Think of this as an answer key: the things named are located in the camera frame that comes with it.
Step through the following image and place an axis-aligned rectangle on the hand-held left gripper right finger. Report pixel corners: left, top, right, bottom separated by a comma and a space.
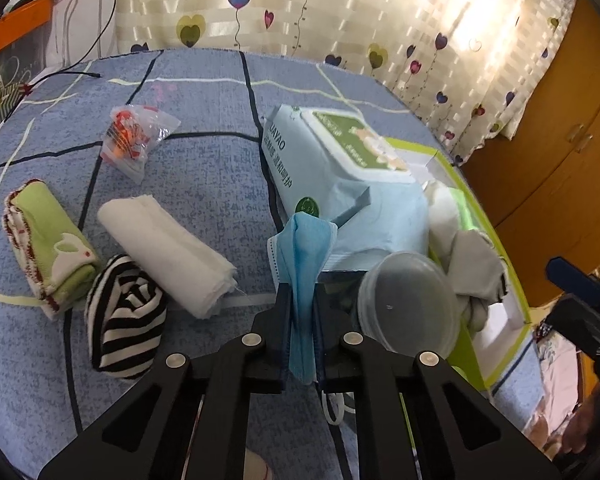
312, 280, 563, 480

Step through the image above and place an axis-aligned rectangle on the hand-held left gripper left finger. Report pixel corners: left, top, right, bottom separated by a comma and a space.
37, 282, 293, 480

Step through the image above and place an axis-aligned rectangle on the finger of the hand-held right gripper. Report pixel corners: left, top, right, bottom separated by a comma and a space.
546, 257, 600, 306

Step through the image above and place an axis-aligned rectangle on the blue face mask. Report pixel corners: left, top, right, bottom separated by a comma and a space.
267, 211, 356, 428

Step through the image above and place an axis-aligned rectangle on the grey sock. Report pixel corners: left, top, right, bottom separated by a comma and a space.
447, 230, 508, 333

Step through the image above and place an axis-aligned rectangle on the green edged white box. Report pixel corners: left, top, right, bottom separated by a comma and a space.
380, 135, 533, 388

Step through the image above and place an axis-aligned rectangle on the green rabbit towel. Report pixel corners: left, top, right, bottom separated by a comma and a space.
2, 180, 101, 318

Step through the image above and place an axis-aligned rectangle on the round clear plastic container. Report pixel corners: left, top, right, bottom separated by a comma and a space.
357, 251, 457, 356

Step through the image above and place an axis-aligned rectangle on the white rolled towel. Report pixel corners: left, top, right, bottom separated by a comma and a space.
97, 194, 238, 320

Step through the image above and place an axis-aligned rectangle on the light blue wet wipes pack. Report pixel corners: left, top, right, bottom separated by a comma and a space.
261, 104, 431, 273

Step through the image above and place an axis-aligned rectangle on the black white striped sock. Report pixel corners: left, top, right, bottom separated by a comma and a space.
84, 254, 168, 381

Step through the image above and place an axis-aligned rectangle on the clear bag with orange pieces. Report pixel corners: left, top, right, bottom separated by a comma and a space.
102, 104, 182, 183

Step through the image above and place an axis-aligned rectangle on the blue checked bed sheet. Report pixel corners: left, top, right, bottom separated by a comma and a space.
0, 47, 536, 480

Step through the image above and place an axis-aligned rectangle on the heart print curtain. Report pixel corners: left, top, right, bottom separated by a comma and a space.
115, 0, 578, 166

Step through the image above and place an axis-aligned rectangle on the orange lidded storage bin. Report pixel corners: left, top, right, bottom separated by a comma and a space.
0, 0, 56, 86

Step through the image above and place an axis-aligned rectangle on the black cable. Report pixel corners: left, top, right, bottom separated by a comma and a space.
27, 67, 103, 93

